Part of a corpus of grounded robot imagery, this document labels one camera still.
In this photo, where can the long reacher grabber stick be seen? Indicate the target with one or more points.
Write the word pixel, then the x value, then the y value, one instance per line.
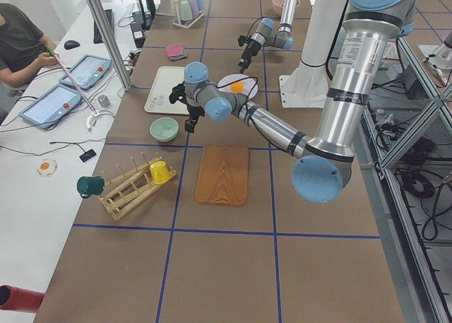
pixel 95 114

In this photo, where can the green ceramic bowl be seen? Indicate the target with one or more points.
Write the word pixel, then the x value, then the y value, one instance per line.
pixel 164 129

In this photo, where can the wooden peg drying rack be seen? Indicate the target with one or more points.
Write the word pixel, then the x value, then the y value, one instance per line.
pixel 130 188

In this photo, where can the purple pastel cup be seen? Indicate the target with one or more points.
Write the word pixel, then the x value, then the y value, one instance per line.
pixel 193 6

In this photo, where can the fried egg toy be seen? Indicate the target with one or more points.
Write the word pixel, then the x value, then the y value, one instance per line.
pixel 47 167

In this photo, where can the yellow plastic mug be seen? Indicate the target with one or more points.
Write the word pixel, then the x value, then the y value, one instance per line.
pixel 159 172

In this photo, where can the green pastel cup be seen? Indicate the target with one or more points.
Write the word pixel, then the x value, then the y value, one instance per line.
pixel 185 11

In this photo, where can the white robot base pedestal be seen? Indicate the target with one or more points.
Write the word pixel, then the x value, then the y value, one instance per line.
pixel 308 84

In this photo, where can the metal cylinder weight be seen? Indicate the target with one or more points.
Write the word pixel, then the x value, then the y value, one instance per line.
pixel 103 101

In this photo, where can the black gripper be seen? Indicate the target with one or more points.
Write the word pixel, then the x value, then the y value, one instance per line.
pixel 193 110
pixel 248 49

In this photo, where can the orange fruit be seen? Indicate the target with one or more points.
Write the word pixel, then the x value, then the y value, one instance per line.
pixel 237 87

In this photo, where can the dark green mug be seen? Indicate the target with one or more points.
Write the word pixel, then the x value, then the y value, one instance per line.
pixel 88 186

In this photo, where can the black computer mouse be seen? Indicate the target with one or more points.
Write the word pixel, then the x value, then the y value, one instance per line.
pixel 71 44

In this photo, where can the far teach pendant tablet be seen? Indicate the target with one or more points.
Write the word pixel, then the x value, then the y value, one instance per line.
pixel 88 71

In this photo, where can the pink and grey cloth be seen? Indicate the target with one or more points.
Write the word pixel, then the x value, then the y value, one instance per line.
pixel 175 52

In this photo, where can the aluminium frame post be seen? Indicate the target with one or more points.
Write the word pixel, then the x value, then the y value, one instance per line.
pixel 97 11

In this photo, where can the brown wooden tray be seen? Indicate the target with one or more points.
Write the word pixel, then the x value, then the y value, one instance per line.
pixel 223 176

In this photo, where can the teach pendant tablet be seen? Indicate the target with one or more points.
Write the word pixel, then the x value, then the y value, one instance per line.
pixel 51 107
pixel 88 71

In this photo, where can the seated person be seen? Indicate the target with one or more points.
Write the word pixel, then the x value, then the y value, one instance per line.
pixel 24 48

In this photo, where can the cream bear tray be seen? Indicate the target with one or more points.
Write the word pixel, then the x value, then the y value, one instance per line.
pixel 158 101

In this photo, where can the small black device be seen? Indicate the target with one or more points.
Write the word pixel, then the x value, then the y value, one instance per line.
pixel 87 155

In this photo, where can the white cup rack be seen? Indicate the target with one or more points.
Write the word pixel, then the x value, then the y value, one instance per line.
pixel 177 21

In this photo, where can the pink bowl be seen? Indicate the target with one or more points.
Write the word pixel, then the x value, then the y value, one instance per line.
pixel 278 5

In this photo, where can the white round plate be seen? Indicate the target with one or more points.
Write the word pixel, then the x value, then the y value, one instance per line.
pixel 250 85

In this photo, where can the near teach pendant tablet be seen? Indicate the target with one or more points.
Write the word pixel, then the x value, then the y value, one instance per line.
pixel 51 107

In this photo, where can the red cylinder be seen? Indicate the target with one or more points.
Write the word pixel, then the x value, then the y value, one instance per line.
pixel 20 300

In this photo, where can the blue pastel cup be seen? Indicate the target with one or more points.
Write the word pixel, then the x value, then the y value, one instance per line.
pixel 201 6

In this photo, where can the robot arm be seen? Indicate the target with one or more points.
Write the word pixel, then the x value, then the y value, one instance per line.
pixel 324 161
pixel 265 37

